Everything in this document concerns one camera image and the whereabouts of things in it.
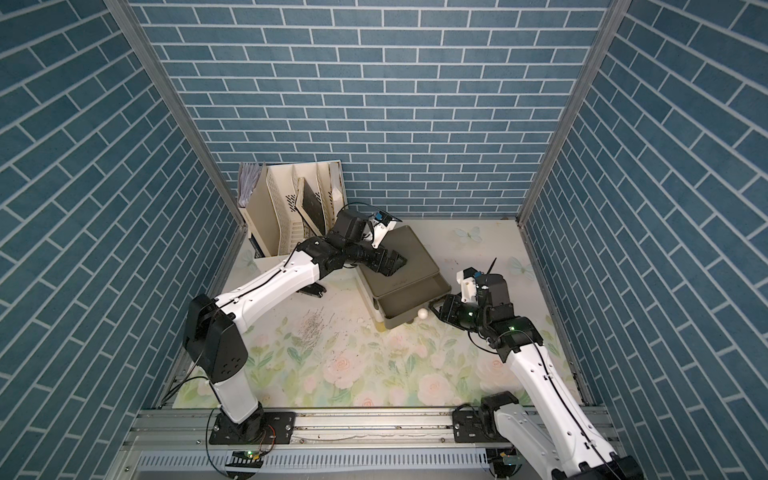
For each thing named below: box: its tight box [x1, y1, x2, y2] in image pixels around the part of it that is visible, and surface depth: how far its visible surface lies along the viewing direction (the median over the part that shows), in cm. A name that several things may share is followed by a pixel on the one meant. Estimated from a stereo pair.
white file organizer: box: [238, 160, 348, 259], surface depth 104 cm
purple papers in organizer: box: [238, 162, 266, 208], surface depth 92 cm
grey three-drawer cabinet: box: [356, 226, 451, 329], surface depth 79 cm
